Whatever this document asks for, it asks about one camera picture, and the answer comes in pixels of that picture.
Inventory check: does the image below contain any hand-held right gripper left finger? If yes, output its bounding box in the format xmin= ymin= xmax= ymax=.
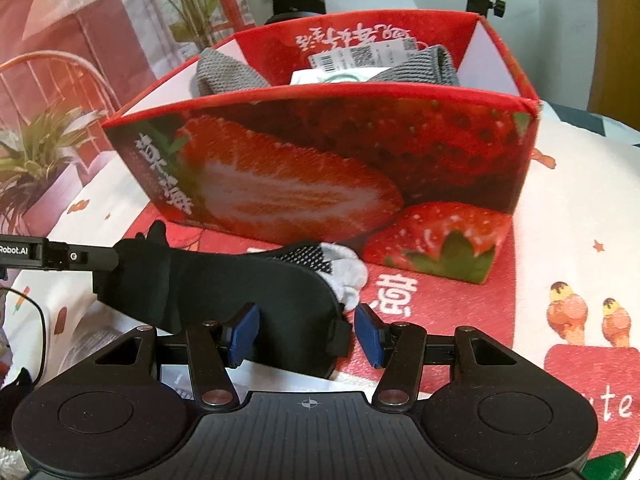
xmin=95 ymin=302 xmax=262 ymax=411

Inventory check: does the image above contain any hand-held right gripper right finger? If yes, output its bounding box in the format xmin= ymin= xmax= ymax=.
xmin=354 ymin=302 xmax=521 ymax=413

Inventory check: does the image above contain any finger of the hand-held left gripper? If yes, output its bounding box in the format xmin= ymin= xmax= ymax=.
xmin=47 ymin=242 xmax=121 ymax=273

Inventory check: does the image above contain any black eye mask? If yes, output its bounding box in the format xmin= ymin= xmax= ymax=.
xmin=95 ymin=220 xmax=353 ymax=378

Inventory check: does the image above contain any red strawberry print box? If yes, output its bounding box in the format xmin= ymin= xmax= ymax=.
xmin=101 ymin=9 xmax=543 ymax=285

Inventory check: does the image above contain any black and white sock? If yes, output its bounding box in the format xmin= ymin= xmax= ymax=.
xmin=272 ymin=241 xmax=369 ymax=311

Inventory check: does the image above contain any black cloth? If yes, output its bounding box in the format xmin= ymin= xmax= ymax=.
xmin=0 ymin=367 xmax=38 ymax=453

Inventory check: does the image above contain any pink printed backdrop cloth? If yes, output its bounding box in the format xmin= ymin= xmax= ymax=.
xmin=0 ymin=0 xmax=281 ymax=241

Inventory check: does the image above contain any grey knit cloth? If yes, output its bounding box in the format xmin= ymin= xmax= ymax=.
xmin=195 ymin=44 xmax=461 ymax=98

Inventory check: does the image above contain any white labelled packet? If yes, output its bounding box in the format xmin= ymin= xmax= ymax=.
xmin=291 ymin=35 xmax=426 ymax=86

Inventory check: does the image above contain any brown wooden door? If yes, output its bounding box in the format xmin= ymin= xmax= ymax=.
xmin=587 ymin=0 xmax=640 ymax=131

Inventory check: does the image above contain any black cable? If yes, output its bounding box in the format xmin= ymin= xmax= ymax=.
xmin=0 ymin=285 xmax=51 ymax=381

